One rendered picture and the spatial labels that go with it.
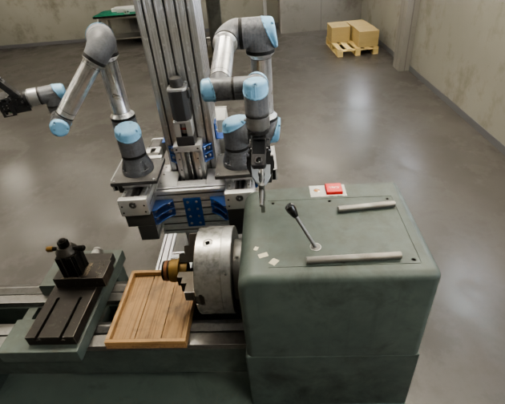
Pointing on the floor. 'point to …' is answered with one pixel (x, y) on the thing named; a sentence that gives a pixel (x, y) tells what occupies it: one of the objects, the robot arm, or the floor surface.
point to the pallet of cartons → (352, 37)
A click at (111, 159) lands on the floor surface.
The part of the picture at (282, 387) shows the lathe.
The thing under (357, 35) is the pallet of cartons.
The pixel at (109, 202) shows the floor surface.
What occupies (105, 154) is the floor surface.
